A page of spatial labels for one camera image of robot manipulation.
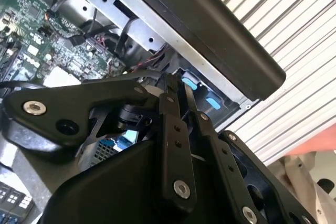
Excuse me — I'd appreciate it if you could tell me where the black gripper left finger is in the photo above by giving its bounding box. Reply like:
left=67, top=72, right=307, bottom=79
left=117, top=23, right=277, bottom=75
left=4, top=73, right=198, bottom=213

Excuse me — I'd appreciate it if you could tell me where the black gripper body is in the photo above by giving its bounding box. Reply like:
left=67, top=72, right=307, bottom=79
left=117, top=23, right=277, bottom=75
left=39, top=140, right=245, bottom=224

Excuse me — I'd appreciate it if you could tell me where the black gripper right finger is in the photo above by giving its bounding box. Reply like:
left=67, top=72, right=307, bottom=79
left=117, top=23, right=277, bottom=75
left=182, top=82, right=318, bottom=224

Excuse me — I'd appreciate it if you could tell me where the black disk wire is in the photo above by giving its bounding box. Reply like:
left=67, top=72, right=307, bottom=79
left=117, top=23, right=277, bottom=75
left=69, top=23, right=121, bottom=48
left=81, top=68, right=169, bottom=82

